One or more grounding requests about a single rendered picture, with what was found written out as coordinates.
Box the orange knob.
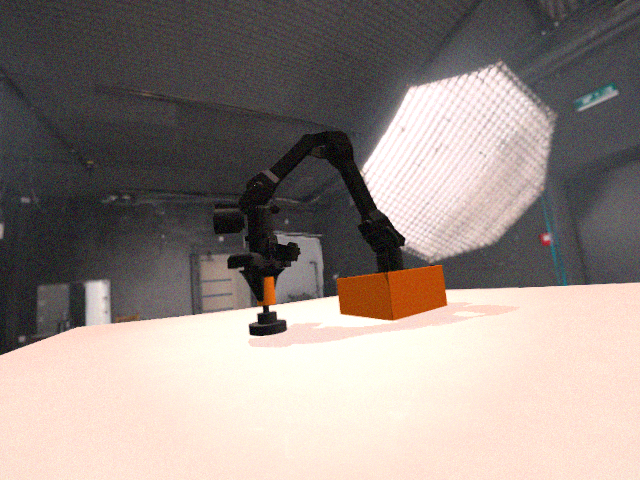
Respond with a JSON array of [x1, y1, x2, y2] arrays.
[[257, 277, 276, 306]]

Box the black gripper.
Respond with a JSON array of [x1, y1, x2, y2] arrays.
[[227, 229, 291, 302]]

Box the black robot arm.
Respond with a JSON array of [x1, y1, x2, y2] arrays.
[[213, 131, 409, 274]]

